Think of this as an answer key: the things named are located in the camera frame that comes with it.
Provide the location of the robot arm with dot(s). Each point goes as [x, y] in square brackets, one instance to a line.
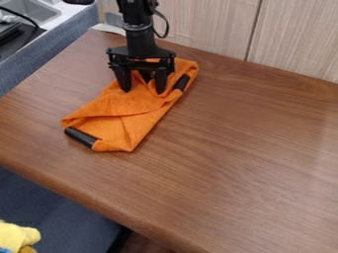
[137, 13]

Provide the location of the orange cloth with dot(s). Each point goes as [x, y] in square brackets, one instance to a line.
[132, 108]

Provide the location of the toy sink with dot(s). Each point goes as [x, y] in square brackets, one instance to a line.
[31, 9]

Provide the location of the yellow plush toy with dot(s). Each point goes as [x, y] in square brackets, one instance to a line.
[16, 237]

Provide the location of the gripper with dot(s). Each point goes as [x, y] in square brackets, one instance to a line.
[141, 49]

